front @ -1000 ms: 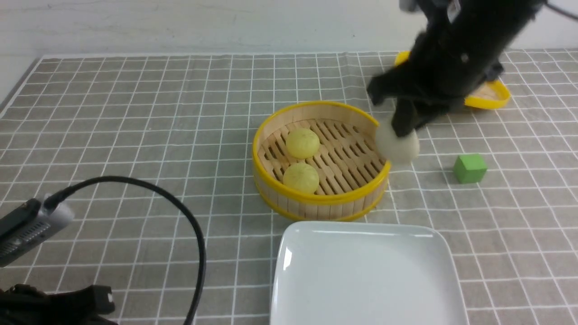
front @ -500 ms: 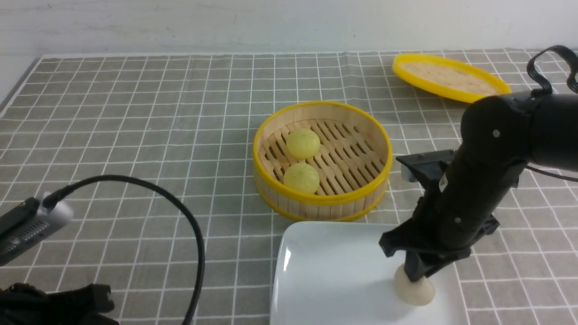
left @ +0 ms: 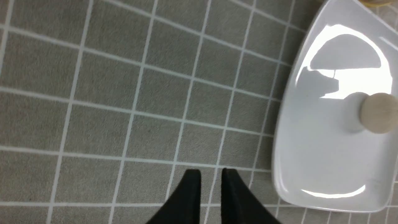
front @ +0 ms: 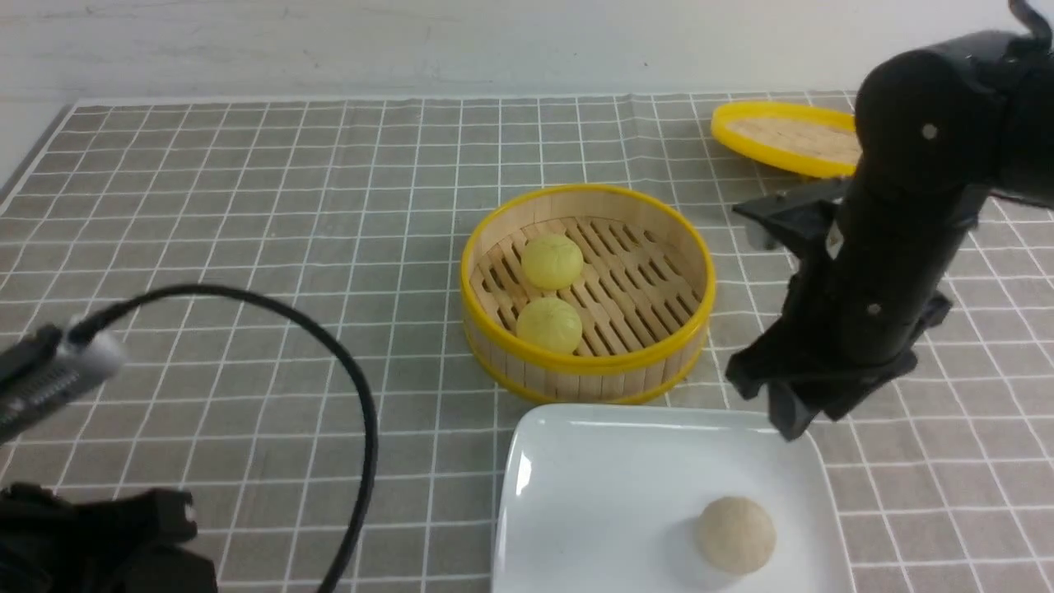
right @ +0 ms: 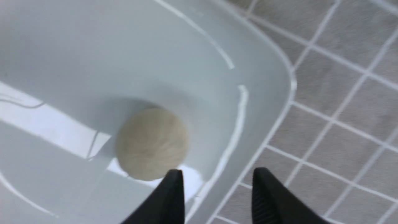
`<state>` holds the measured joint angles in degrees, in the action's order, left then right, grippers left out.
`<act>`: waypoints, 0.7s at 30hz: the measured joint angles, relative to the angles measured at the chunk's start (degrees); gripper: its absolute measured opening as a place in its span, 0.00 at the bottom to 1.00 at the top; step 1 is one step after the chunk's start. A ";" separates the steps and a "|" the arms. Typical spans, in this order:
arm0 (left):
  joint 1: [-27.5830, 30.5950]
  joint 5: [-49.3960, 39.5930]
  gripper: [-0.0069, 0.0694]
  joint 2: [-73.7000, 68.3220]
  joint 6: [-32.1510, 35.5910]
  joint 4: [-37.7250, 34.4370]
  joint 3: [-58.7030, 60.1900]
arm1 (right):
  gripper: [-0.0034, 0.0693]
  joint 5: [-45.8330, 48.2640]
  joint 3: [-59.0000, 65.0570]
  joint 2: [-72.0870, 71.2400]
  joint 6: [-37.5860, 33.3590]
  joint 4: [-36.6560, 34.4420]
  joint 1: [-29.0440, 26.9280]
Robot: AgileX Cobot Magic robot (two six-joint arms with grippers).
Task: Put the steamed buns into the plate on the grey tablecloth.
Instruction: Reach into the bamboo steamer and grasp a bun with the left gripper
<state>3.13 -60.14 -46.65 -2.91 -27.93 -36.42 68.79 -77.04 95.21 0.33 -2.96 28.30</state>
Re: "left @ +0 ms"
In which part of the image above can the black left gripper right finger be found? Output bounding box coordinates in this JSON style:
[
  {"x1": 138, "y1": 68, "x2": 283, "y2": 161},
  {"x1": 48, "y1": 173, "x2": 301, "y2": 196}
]
[{"x1": 221, "y1": 168, "x2": 280, "y2": 224}]

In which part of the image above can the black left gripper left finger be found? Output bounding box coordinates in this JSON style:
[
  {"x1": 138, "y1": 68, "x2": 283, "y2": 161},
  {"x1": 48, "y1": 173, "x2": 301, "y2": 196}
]
[{"x1": 147, "y1": 169, "x2": 201, "y2": 224}]

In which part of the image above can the white steamed bun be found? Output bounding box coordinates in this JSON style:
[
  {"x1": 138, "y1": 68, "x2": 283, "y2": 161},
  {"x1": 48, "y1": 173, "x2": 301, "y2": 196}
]
[{"x1": 359, "y1": 93, "x2": 398, "y2": 134}]

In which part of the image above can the white square plate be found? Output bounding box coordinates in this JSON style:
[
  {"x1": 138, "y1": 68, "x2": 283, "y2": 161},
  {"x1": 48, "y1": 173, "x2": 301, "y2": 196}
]
[{"x1": 272, "y1": 0, "x2": 397, "y2": 213}]

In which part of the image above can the grey checked tablecloth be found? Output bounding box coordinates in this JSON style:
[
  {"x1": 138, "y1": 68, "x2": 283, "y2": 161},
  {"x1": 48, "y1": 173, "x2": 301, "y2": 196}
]
[{"x1": 0, "y1": 0, "x2": 397, "y2": 224}]

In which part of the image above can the bamboo steamer basket yellow rim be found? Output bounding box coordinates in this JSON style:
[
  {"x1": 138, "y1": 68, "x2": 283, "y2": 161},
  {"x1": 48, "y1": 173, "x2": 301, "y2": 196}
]
[{"x1": 359, "y1": 0, "x2": 396, "y2": 8}]

